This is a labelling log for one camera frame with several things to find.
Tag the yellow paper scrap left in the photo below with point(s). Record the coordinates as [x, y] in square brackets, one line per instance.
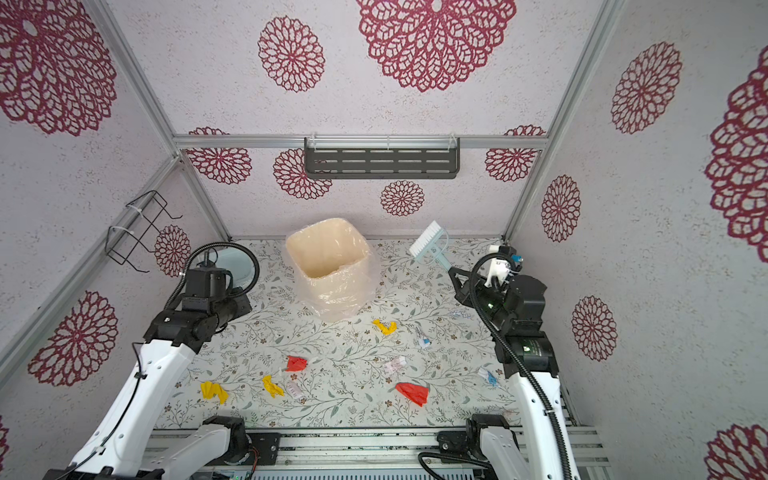
[210, 390]

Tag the yellow paper scrap middle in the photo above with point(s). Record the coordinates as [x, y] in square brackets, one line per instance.
[271, 387]

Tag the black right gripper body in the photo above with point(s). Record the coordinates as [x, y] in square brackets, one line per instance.
[489, 301]

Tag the white pink scrap near yellow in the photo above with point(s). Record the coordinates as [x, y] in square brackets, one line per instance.
[294, 389]

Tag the red paper scrap small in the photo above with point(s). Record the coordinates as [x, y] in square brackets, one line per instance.
[296, 364]

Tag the light blue white brush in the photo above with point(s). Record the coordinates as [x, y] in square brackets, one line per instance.
[430, 247]

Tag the yellow paper scrap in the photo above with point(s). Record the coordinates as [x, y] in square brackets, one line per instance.
[385, 328]
[271, 387]
[210, 390]

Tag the yellow paper scrap far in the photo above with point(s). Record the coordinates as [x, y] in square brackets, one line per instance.
[385, 328]

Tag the cream bin with plastic liner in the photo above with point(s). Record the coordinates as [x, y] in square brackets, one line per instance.
[336, 270]

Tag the red paper scrap large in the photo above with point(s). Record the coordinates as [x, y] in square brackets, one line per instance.
[417, 394]

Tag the dark grey wall shelf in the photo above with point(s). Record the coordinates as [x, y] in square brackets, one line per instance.
[387, 159]

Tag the pink white paper scrap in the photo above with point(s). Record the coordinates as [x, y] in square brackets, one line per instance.
[395, 365]

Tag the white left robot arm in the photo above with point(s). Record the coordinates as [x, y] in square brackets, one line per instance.
[174, 338]

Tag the blue white scrap right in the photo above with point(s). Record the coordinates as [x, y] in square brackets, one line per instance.
[488, 377]

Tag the light blue plastic dustpan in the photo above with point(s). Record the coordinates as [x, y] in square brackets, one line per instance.
[239, 262]

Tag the black wire wall basket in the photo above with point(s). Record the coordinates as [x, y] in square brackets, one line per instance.
[144, 212]

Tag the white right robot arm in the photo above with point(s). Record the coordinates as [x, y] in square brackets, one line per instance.
[512, 310]

